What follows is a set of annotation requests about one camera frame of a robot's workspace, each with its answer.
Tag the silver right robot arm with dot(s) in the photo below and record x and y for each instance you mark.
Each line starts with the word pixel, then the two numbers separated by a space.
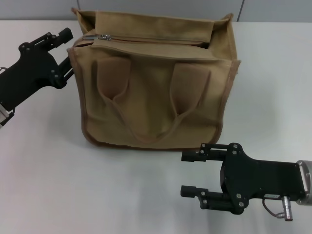
pixel 307 180

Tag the khaki canvas food bag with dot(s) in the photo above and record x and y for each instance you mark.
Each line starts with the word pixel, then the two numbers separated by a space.
pixel 151 97

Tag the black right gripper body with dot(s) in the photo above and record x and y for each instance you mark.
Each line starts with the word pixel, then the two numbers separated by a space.
pixel 256 180

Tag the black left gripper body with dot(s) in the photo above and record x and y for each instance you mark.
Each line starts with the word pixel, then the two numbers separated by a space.
pixel 29 70

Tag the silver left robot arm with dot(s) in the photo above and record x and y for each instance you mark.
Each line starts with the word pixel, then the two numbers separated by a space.
pixel 3 114

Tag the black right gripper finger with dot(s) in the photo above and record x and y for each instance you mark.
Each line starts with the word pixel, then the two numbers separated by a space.
pixel 214 201
pixel 209 154

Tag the silver metal zipper pull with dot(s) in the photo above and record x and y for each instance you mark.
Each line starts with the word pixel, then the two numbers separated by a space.
pixel 106 37

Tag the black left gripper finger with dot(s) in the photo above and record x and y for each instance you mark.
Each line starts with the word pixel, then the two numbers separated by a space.
pixel 52 40
pixel 64 72

